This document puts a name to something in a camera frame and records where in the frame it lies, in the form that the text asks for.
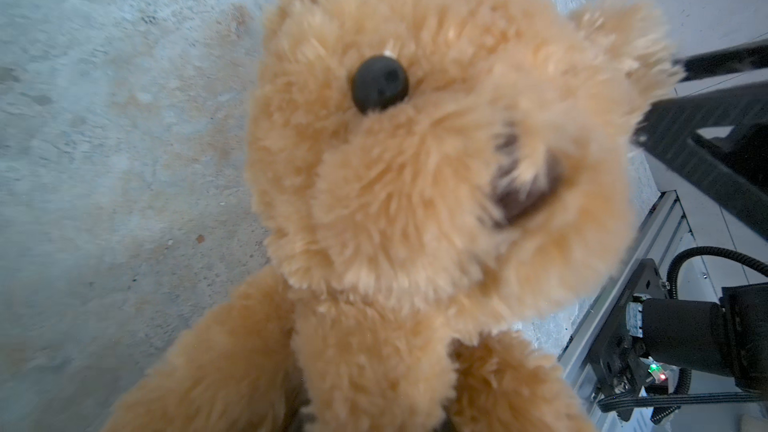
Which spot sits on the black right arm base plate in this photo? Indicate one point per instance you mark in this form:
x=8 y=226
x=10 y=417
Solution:
x=619 y=361

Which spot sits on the tan plush teddy bear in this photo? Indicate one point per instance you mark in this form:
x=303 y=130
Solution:
x=430 y=173

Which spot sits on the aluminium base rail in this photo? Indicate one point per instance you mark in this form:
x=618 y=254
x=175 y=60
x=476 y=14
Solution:
x=659 y=238

